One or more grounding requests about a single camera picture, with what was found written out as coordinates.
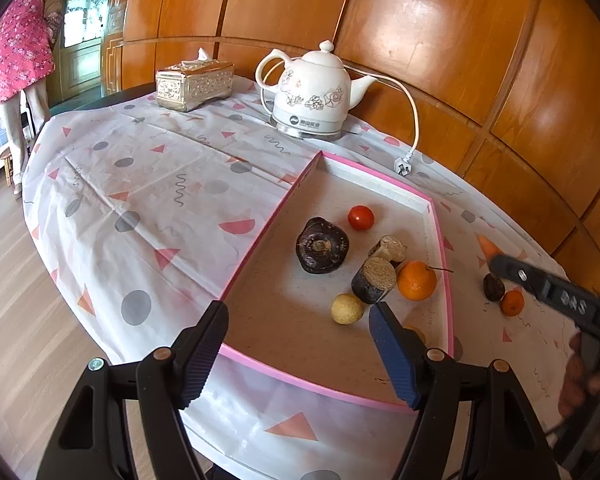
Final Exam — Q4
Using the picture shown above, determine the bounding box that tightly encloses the pink rimmed white tray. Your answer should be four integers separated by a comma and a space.
219, 150, 455, 413

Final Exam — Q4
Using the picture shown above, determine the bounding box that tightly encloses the white power cord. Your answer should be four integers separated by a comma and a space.
342, 61, 422, 161

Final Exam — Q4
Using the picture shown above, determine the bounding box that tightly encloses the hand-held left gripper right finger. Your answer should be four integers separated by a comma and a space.
368, 301, 561, 480

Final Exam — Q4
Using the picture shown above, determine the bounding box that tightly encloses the small mandarin orange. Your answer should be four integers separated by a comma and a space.
500, 289, 525, 317

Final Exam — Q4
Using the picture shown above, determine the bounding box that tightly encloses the large orange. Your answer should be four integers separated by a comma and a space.
397, 260, 453, 302

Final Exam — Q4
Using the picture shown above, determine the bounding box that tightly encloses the large dark wrinkled fruit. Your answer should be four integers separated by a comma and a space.
295, 216, 351, 274

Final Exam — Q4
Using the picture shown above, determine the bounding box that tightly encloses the white floral ceramic kettle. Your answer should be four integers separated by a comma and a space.
255, 40, 392, 128

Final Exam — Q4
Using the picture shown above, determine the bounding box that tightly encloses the red tomato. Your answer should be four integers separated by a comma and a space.
347, 204, 376, 231

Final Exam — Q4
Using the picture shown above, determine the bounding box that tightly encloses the small dark round fruit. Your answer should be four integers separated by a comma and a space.
482, 272, 506, 302

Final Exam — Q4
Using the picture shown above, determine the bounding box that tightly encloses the silver kettle base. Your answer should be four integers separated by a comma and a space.
269, 112, 347, 142

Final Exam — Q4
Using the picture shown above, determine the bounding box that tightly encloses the person's right hand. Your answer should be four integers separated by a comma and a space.
559, 332, 600, 419

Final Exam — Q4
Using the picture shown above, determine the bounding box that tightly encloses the dark sugarcane piece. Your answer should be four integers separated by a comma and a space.
369, 235, 408, 267
351, 256, 397, 305

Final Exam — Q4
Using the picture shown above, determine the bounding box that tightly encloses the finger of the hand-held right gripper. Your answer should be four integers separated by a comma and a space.
487, 254, 600, 334

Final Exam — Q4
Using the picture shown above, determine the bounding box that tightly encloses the white patterned tablecloth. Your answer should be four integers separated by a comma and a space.
22, 77, 588, 480

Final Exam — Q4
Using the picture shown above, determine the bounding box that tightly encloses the wooden glass door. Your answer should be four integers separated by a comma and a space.
47, 0, 131, 106

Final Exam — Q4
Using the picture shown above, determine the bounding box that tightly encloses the silver embossed tissue box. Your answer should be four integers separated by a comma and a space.
155, 47, 235, 112

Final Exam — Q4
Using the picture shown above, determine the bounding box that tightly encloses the small wooden stool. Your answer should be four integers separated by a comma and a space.
0, 147, 17, 186

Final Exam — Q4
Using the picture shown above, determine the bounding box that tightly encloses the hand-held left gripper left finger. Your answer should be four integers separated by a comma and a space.
35, 301, 230, 480

